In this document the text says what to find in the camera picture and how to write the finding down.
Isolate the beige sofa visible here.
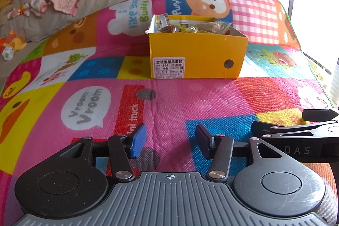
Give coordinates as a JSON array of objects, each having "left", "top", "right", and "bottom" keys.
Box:
[{"left": 0, "top": 0, "right": 175, "bottom": 78}]

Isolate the colourful cartoon play mat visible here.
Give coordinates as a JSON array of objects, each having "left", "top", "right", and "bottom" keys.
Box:
[{"left": 0, "top": 0, "right": 339, "bottom": 216}]

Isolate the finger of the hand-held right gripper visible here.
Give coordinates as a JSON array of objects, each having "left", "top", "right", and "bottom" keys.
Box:
[
  {"left": 251, "top": 120, "right": 339, "bottom": 138},
  {"left": 302, "top": 109, "right": 339, "bottom": 122}
]

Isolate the orange plush toy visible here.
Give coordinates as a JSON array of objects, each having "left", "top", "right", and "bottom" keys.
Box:
[{"left": 0, "top": 30, "right": 27, "bottom": 52}]

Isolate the floral baby garment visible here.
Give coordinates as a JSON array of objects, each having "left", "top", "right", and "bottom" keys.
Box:
[{"left": 20, "top": 0, "right": 51, "bottom": 17}]

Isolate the yellow snack bar packet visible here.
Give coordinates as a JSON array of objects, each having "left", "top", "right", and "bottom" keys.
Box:
[{"left": 175, "top": 25, "right": 197, "bottom": 33}]

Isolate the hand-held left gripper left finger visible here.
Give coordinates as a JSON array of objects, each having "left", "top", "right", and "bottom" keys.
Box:
[{"left": 57, "top": 124, "right": 147, "bottom": 183}]

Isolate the white plush toy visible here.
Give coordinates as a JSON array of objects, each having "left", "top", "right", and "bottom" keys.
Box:
[{"left": 1, "top": 46, "right": 15, "bottom": 61}]

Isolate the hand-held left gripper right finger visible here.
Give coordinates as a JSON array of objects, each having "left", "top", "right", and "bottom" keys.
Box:
[{"left": 195, "top": 124, "right": 289, "bottom": 181}]

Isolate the sesame snack packet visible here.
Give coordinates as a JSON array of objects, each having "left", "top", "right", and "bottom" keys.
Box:
[{"left": 196, "top": 21, "right": 234, "bottom": 36}]

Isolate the yellow cardboard box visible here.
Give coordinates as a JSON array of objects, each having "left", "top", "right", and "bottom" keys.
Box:
[{"left": 147, "top": 14, "right": 249, "bottom": 80}]

